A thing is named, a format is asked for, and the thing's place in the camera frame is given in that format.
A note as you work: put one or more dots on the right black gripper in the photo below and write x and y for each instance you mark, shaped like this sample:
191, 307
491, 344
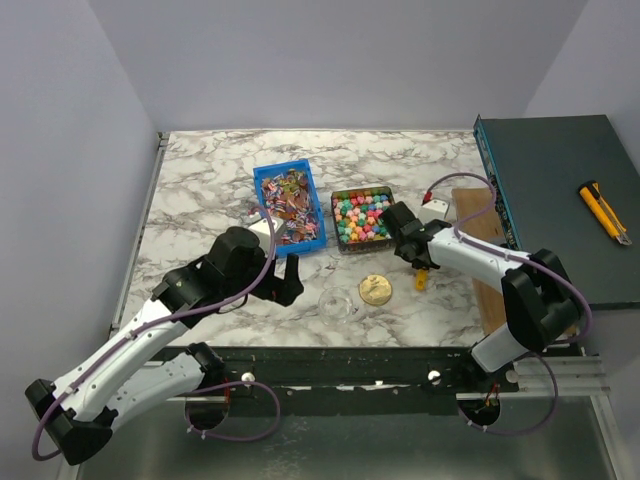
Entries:
412, 250

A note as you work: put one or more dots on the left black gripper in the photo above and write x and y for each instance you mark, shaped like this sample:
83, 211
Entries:
283, 291

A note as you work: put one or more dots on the yellow plastic scoop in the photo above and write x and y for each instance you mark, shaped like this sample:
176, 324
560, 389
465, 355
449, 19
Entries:
421, 279

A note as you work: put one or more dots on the clear plastic round container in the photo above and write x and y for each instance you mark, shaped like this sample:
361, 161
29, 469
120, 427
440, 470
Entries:
336, 305

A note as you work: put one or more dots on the metal tin of star candies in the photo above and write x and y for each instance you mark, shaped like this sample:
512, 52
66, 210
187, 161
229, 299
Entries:
356, 216

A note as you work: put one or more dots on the blue plastic candy bin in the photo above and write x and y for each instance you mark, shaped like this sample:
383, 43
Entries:
288, 192

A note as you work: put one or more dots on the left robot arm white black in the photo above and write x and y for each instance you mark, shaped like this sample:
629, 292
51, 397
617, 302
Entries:
82, 409

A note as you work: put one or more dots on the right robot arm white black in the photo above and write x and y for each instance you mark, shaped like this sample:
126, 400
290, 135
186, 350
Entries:
540, 302

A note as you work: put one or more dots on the gold round lid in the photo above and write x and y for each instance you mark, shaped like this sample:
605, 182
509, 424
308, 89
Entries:
375, 290

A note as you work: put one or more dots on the dark green box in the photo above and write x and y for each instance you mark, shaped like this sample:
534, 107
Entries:
537, 166

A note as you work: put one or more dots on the yellow utility knife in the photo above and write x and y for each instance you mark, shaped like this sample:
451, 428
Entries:
590, 193

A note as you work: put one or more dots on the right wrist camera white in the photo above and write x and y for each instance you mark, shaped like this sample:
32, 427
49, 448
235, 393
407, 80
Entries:
434, 209

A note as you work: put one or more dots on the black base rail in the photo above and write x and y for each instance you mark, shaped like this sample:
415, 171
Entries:
339, 381

